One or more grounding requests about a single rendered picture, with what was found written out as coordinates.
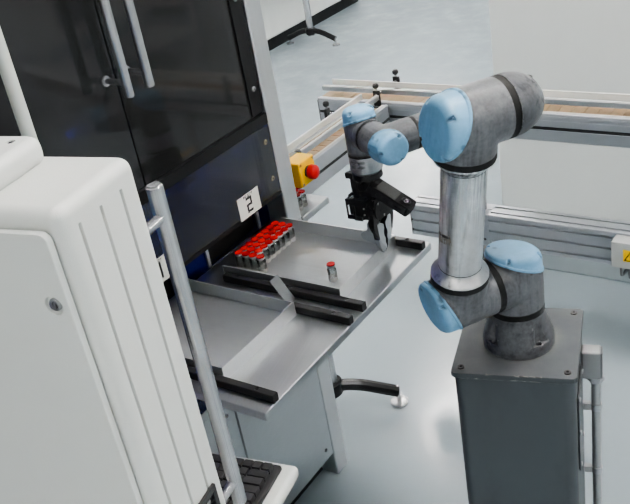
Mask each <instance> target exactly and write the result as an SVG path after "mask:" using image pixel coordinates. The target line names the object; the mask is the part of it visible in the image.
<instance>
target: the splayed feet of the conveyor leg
mask: <svg viewBox="0 0 630 504"><path fill-rule="evenodd" d="M336 375H337V374H336ZM333 389H334V394H335V398H337V397H339V396H340V395H341V394H342V393H343V391H346V390H356V391H367V392H372V393H378V394H384V395H389V396H395V397H393V398H392V399H391V405H392V406H393V407H395V408H402V407H405V406H406V405H407V404H408V398H407V397H405V396H403V395H402V394H401V393H400V387H399V385H398V384H390V383H384V382H379V381H373V380H368V379H357V378H344V379H342V378H341V377H340V376H339V375H337V381H336V382H335V383H333Z"/></svg>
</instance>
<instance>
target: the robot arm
mask: <svg viewBox="0 0 630 504"><path fill-rule="evenodd" d="M544 104H545V102H544V94H543V91H542V89H541V87H540V85H539V84H538V83H537V81H536V80H535V79H533V78H532V77H531V76H529V75H527V74H524V73H521V72H515V71H509V72H502V73H498V74H495V75H492V76H490V77H486V78H483V79H480V80H477V81H474V82H471V83H468V84H465V85H461V86H458V87H455V88H454V87H453V88H448V89H445V90H444V91H442V92H441V93H438V94H436V95H433V96H431V97H430V98H429V99H427V100H426V102H425V103H424V104H423V106H422V108H421V111H420V113H417V114H414V115H411V116H408V117H405V118H402V119H399V120H396V121H393V122H390V123H387V124H382V123H380V122H379V121H377V120H376V114H375V110H374V107H373V106H372V105H370V104H366V103H360V104H354V105H351V106H348V107H347V108H345V109H344V110H343V112H342V121H343V125H342V127H343V129H344V135H345V141H346V147H347V153H348V158H349V164H350V170H349V171H347V172H345V178H347V179H350V183H351V189H352V192H350V193H349V194H348V197H347V198H345V204H346V209H347V215H348V219H355V221H362V222H363V221H364V220H368V222H367V230H365V231H362V232H361V237H362V238H363V239H364V240H367V241H369V242H372V243H374V244H376V245H377V246H378V248H379V250H380V251H382V252H385V251H387V248H388V246H389V243H390V238H391V233H392V228H393V210H395V211H396V212H398V213H399V214H401V215H402V216H404V217H406V216H408V215H409V214H410V213H411V212H412V211H413V209H414V207H415V205H416V201H415V200H414V199H412V198H411V197H409V196H408V195H406V194H404V193H403V192H401V191H400V190H398V189H397V188H395V187H393V186H392V185H390V184H389V183H387V182H386V181H384V180H382V179H381V178H380V177H382V175H383V170H382V167H383V164H384V165H387V166H394V165H397V164H399V163H400V162H401V161H402V160H403V159H405V157H406V156H407V153H409V152H412V151H415V150H418V149H420V148H424V150H425V152H426V154H427V155H428V156H429V157H430V158H431V159H432V160H433V162H434V163H435V164H436V166H438V167H439V168H440V197H439V248H438V258H437V259H436V260H435V261H434V262H433V264H432V265H431V270H430V280H425V281H424V282H423V283H421V284H420V285H419V288H418V293H419V298H420V301H421V303H422V306H423V308H424V310H425V312H426V314H427V316H428V317H429V319H430V320H431V322H432V323H433V324H434V325H435V326H436V327H437V328H438V329H439V330H440V331H442V332H444V333H451V332H454V331H457V330H459V329H460V330H462V329H463V328H464V327H467V326H469V325H472V324H474V323H476V322H479V321H481V320H484V319H486V318H487V320H486V324H485V327H484V330H483V339H484V345H485V347H486V349H487V350H488V351H489V352H490V353H492V354H493V355H495V356H497V357H499V358H503V359H507V360H516V361H521V360H529V359H534V358H537V357H540V356H542V355H544V354H545V353H547V352H548V351H549V350H550V349H551V348H552V347H553V345H554V342H555V332H554V327H553V325H552V323H551V320H550V318H549V316H548V314H547V312H546V309H545V296H544V275H543V271H544V266H543V261H542V254H541V252H540V251H539V249H538V248H537V247H535V246H534V245H532V244H530V243H527V242H524V241H519V240H499V241H495V242H492V243H490V244H489V245H487V246H486V248H485V251H484V257H485V258H483V259H482V257H483V241H484V224H485V207H486V191H487V174H488V169H489V168H491V167H492V166H493V165H494V164H495V162H496V160H497V152H498V144H499V143H501V142H503V141H506V140H509V139H512V138H514V137H517V136H519V135H521V134H523V133H525V132H527V131H528V130H530V129H531V128H532V127H533V126H534V125H535V124H536V123H537V122H538V121H539V119H540V117H541V116H542V113H543V110H544ZM351 196H352V197H351ZM350 197H351V198H350ZM348 205H349V207H350V213H351V214H349V210H348Z"/></svg>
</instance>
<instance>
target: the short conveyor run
mask: <svg viewBox="0 0 630 504"><path fill-rule="evenodd" d="M361 100H362V94H359V95H358V96H356V97H355V98H353V99H352V100H350V101H349V102H348V103H346V104H345V105H343V106H342V107H340V108H339V109H338V110H336V111H335V112H330V107H328V106H329V102H328V101H323V106H324V107H325V109H324V116H325V119H323V120H322V121H321V122H319V123H318V124H316V125H315V126H313V127H312V128H311V129H309V130H308V131H306V132H305V133H304V134H302V135H301V136H299V137H298V138H296V139H295V140H294V141H292V142H291V143H289V144H288V145H287V147H288V152H289V153H291V152H297V153H306V154H312V155H313V159H314V165H317V166H318V167H319V169H320V174H319V176H318V178H317V179H314V180H313V181H311V182H310V183H309V184H308V185H306V186H305V187H304V188H303V189H304V190H305V194H311V193H313V192H314V191H315V190H317V189H318V188H319V187H320V186H322V185H323V184H324V183H325V182H327V181H328V180H329V179H330V178H332V177H333V176H334V175H335V174H337V173H338V172H339V171H340V170H342V169H343V168H344V167H345V166H347V165H348V164H349V158H348V153H347V147H346V141H345V135H344V129H343V127H342V125H343V121H342V112H343V110H344V109H345V108H347V107H348V106H351V105H354V104H359V103H358V102H360V101H361ZM378 100H379V95H375V96H374V97H372V98H371V99H369V100H368V101H367V102H365V103H366V104H370V105H373V104H374V103H376V102H377V101H378ZM373 107H374V110H375V114H376V120H377V121H379V122H380V123H382V124H387V123H390V114H389V107H388V105H381V106H373Z"/></svg>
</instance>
